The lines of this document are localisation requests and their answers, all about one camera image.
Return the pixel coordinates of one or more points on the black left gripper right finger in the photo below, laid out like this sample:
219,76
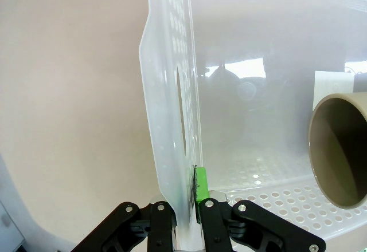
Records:
218,226

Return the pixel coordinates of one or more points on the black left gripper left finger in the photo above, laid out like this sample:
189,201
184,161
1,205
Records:
143,229

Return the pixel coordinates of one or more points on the brown paper cup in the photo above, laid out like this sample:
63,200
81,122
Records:
338,149

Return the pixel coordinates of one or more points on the white perforated plastic basket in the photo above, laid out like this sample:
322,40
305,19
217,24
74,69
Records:
243,48

